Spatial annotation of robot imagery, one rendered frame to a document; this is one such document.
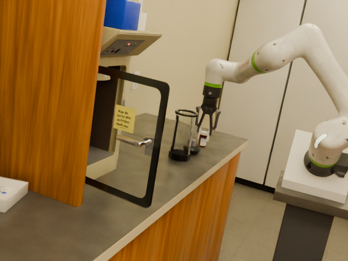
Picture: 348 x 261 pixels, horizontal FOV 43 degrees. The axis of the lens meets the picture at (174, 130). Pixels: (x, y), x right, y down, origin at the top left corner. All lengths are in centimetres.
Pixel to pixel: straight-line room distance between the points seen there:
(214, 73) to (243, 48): 224
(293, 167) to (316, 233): 30
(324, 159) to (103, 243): 100
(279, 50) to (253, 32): 258
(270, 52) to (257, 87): 258
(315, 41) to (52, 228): 125
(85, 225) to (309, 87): 329
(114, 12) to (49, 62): 25
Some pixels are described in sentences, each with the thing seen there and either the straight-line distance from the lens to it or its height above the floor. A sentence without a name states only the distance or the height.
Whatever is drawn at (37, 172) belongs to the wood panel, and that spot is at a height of 101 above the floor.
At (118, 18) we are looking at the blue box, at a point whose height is 154.
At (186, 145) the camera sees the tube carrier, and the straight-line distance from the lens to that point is 202.
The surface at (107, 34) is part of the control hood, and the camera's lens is 140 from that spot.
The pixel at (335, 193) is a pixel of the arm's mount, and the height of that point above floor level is 97.
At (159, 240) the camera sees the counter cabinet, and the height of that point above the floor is 75.
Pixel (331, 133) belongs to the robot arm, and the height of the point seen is 124.
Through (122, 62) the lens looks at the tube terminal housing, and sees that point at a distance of 166.
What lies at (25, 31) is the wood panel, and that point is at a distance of 148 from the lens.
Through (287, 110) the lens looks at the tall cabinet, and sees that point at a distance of 439.
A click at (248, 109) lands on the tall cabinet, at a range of 446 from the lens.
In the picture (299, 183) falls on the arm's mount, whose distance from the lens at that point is 197.
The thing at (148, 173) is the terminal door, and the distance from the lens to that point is 135.
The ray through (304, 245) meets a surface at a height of 71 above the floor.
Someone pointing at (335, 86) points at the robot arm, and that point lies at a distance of 191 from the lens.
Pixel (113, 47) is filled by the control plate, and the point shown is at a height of 145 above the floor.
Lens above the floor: 158
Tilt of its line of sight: 14 degrees down
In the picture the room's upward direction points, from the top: 10 degrees clockwise
